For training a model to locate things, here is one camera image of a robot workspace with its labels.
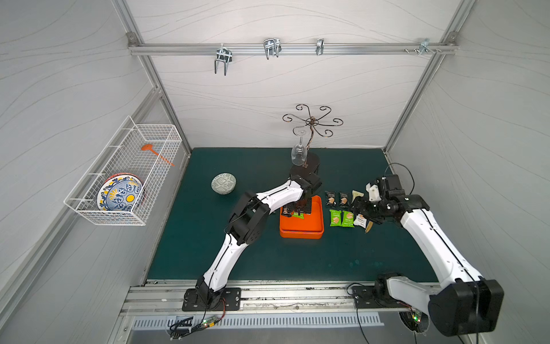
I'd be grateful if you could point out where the white vent grille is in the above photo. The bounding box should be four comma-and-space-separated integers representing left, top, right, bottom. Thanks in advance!
132, 311, 384, 331

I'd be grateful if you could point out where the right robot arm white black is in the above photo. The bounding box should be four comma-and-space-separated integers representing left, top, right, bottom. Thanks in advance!
352, 195, 504, 337

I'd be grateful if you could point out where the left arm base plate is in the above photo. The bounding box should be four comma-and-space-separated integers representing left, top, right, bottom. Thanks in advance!
181, 288, 242, 312

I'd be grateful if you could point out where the metal hook left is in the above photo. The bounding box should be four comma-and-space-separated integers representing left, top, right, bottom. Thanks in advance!
214, 46, 233, 76

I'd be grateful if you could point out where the metal hook middle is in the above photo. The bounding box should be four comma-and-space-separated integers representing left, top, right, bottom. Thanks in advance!
263, 38, 282, 60

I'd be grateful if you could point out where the green patterned bowl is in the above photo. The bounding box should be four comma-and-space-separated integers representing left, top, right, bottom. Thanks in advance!
211, 173, 236, 195

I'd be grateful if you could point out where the cable bundle with board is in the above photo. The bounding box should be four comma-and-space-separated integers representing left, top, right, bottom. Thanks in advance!
166, 296, 228, 341

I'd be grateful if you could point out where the metal hook small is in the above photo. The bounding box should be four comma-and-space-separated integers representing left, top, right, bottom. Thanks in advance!
315, 38, 325, 56

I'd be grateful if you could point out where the aluminium top rail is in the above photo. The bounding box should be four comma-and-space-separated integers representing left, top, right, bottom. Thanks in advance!
128, 42, 459, 57

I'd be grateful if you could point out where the colourful patterned plate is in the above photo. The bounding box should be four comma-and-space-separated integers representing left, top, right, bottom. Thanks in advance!
97, 173, 143, 212

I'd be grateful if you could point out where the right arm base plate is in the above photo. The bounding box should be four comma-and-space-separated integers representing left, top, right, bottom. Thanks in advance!
347, 283, 410, 310

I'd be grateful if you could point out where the orange spatula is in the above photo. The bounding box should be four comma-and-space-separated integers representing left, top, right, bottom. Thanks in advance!
141, 144, 174, 166

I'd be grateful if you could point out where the white cookie packet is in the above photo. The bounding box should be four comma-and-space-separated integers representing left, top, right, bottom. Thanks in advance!
353, 214, 368, 229

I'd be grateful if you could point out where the orange storage box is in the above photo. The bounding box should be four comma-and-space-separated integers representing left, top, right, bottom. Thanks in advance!
279, 196, 325, 239

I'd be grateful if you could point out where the metal hook right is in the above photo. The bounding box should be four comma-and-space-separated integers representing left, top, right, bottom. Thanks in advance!
403, 38, 442, 56

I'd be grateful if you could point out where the black cookie packet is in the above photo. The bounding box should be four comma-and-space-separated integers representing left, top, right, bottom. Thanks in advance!
339, 192, 349, 209
282, 207, 292, 217
325, 191, 337, 208

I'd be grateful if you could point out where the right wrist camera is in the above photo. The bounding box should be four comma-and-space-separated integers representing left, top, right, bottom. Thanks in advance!
365, 174, 406, 203

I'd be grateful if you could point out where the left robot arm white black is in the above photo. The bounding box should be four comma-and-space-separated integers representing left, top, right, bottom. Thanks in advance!
196, 172, 322, 309

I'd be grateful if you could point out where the clear wine glass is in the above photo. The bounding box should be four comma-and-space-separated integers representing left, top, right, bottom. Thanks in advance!
291, 127, 311, 167

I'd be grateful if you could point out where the white wire basket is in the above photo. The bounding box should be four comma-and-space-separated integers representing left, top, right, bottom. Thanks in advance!
64, 117, 182, 226

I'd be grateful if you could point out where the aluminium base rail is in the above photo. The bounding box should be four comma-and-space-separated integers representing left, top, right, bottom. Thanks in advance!
119, 280, 474, 317

